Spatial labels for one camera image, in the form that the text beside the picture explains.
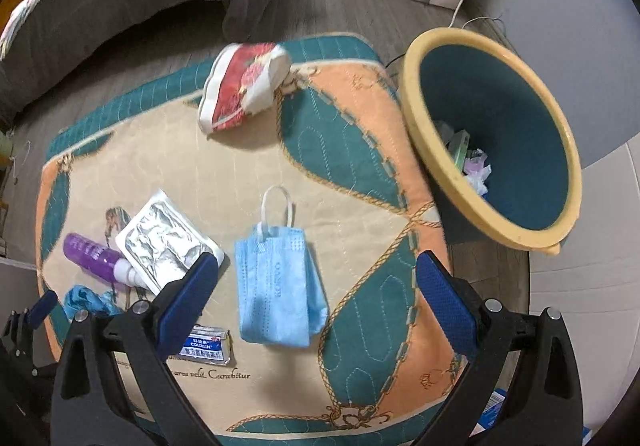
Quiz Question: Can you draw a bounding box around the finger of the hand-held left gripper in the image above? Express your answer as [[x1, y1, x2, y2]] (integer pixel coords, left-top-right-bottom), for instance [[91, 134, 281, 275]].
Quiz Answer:
[[0, 290, 59, 379]]

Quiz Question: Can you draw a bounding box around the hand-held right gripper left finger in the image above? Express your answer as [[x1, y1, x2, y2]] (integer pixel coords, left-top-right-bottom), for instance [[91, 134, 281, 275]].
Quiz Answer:
[[50, 251, 221, 446]]

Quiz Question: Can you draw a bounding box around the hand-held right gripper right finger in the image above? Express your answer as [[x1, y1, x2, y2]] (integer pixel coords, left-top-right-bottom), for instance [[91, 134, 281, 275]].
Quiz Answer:
[[415, 250, 586, 446]]

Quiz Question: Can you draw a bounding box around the blue rubber glove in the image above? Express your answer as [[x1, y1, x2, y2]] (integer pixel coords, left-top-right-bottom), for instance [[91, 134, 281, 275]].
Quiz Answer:
[[62, 285, 123, 319]]

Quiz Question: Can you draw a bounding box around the small pill blister pack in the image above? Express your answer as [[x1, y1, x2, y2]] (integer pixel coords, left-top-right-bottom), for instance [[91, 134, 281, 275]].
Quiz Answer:
[[167, 325, 236, 368]]

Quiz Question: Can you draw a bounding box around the silver foil pack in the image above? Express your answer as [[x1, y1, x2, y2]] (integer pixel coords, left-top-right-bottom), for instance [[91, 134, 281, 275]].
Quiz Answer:
[[115, 188, 226, 293]]

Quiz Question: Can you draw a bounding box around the purple bottle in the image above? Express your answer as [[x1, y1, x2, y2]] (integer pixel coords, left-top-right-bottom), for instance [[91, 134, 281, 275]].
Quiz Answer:
[[62, 232, 148, 288]]

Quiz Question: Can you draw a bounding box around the blue face mask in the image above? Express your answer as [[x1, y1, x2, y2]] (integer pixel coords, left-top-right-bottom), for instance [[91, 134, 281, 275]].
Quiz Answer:
[[234, 185, 328, 349]]

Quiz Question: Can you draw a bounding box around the blue wet wipe pack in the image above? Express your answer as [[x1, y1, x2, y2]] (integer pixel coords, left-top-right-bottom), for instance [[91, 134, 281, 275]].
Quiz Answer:
[[475, 388, 508, 429]]

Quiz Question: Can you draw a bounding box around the green and white carton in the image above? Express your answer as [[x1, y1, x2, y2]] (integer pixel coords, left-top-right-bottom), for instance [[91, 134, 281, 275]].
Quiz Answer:
[[447, 130, 472, 168]]

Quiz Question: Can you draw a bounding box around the red floral tissue pack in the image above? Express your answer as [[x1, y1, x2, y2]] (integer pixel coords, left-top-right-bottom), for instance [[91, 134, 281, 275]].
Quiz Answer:
[[197, 42, 292, 134]]

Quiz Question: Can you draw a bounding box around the green bin with yellow rim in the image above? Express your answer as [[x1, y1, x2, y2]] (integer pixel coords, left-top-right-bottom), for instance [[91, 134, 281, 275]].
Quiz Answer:
[[397, 27, 583, 256]]

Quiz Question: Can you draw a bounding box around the patterned green orange mat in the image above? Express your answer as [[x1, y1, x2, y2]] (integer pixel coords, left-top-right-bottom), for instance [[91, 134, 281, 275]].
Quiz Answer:
[[35, 33, 471, 434]]

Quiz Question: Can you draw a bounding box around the white panelled door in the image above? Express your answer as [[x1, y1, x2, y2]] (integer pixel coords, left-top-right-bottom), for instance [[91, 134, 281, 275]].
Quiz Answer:
[[525, 136, 640, 432]]

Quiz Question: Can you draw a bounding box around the thin white cable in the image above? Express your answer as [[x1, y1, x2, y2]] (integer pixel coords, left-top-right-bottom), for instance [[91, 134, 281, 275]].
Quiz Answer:
[[9, 140, 32, 187]]

